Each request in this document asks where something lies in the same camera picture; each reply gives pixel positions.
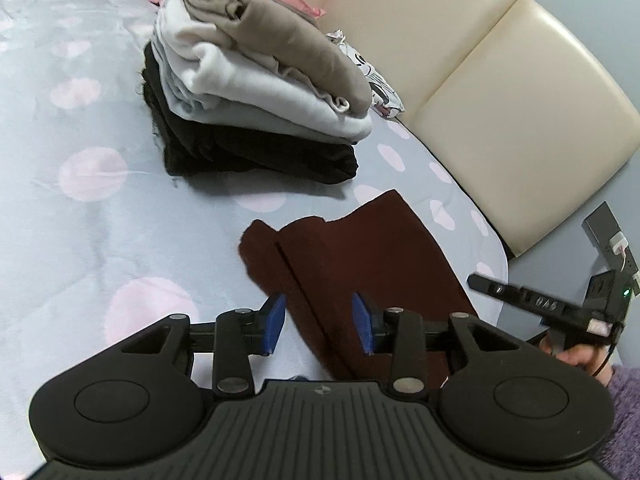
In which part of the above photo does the dark maroon shirt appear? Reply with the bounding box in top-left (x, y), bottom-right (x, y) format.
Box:
top-left (239, 191), bottom-right (475, 382)

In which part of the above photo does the black folded garment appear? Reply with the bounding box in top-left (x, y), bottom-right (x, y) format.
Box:
top-left (141, 46), bottom-right (358, 184)

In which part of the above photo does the beige padded headboard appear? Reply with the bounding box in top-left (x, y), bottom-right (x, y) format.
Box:
top-left (305, 0), bottom-right (639, 255)

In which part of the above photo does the tan folded garment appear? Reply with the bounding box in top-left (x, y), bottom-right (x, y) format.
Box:
top-left (183, 0), bottom-right (372, 117)

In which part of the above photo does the patterned white cloth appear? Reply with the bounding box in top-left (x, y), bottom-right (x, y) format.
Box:
top-left (326, 29), bottom-right (405, 119)

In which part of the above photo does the purple fleece sleeve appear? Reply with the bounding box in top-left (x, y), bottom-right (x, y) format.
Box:
top-left (598, 365), bottom-right (640, 479)

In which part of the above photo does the person right hand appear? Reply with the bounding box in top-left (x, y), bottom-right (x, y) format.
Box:
top-left (539, 336), bottom-right (614, 387)

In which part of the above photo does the polka dot bed sheet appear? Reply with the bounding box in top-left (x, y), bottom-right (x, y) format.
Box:
top-left (1, 0), bottom-right (508, 479)

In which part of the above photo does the white folded garment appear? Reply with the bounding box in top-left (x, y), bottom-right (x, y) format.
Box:
top-left (151, 0), bottom-right (373, 143)

